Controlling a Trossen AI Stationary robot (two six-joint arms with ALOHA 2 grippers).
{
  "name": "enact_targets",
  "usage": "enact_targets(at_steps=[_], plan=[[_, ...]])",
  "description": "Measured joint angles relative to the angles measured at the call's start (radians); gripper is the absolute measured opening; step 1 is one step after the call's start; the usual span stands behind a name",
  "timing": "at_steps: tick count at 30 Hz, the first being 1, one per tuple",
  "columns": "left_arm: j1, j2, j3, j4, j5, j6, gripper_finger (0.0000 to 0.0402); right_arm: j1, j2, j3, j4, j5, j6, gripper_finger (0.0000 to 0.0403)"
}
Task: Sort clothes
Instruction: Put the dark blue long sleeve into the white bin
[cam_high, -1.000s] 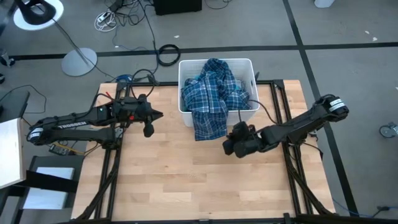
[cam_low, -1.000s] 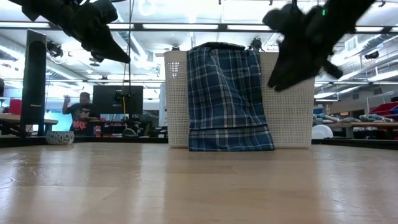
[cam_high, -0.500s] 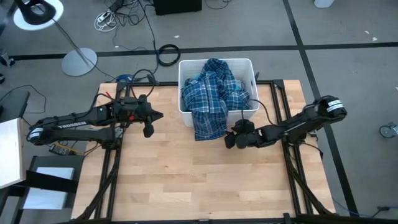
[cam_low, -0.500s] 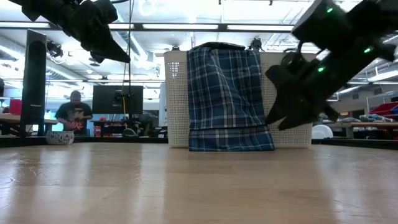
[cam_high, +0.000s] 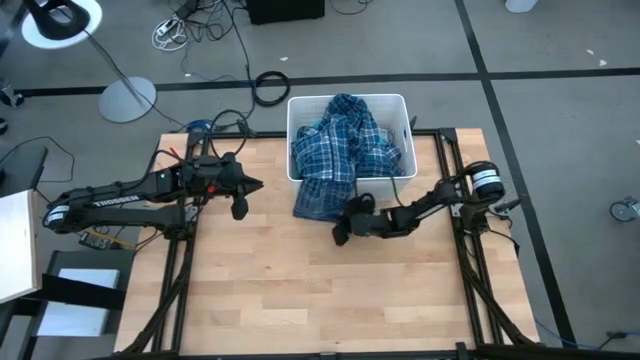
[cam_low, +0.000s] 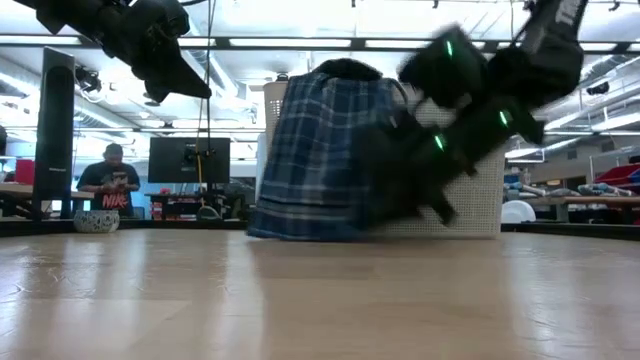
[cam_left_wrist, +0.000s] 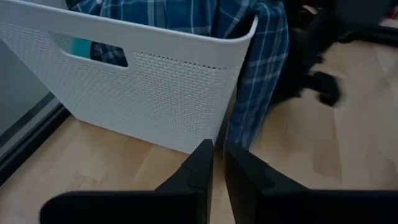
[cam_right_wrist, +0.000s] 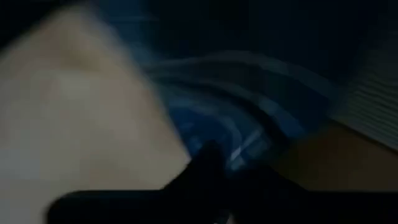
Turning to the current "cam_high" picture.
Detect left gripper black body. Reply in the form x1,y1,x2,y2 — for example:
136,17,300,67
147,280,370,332
182,152,250,222

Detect white plastic laundry basket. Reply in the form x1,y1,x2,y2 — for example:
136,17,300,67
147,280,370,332
286,93,419,202

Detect black metal frame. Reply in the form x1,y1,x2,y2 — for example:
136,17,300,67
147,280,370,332
117,127,541,360

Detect white floor lamp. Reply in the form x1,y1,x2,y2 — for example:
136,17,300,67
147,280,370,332
20,0,158,124

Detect black stand white panels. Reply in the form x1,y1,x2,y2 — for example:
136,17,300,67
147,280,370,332
0,248,137,360

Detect black plug with cable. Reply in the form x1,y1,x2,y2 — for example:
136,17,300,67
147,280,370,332
597,329,640,352

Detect long black floor cable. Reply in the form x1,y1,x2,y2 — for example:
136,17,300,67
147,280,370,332
179,0,257,132

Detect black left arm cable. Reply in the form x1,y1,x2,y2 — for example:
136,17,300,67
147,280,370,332
206,108,252,162

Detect white power strip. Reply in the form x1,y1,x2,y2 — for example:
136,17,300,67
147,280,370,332
151,16,190,53

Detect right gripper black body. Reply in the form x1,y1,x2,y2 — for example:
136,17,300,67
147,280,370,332
332,193,399,247

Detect blue coiled cable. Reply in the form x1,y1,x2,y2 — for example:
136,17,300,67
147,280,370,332
185,118,217,134

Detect white board wooden edge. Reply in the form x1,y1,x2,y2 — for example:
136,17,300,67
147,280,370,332
0,188,42,305

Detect black electronics box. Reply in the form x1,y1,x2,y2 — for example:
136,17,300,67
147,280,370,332
78,232,115,251

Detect coiled black cable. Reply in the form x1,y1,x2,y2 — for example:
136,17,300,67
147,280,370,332
253,70,292,108

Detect thin blue floor cable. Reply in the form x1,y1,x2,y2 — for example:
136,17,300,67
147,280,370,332
533,318,601,350

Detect black curved object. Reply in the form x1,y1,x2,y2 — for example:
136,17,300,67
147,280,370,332
22,0,92,41

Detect grey caster wheel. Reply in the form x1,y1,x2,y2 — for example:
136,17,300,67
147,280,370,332
609,195,640,223

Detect black power adapter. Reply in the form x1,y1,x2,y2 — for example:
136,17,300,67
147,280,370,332
173,0,200,20

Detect black seat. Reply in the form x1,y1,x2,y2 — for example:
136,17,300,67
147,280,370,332
0,144,50,199

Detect blue plaid shirt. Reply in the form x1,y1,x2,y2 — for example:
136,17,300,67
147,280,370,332
291,92,407,224

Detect yellow cable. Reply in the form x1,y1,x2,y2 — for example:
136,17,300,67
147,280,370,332
89,229,137,250

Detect white object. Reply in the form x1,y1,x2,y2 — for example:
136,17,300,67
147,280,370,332
504,0,540,14

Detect dark wheeled object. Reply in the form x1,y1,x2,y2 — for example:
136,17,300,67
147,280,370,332
0,82,25,109

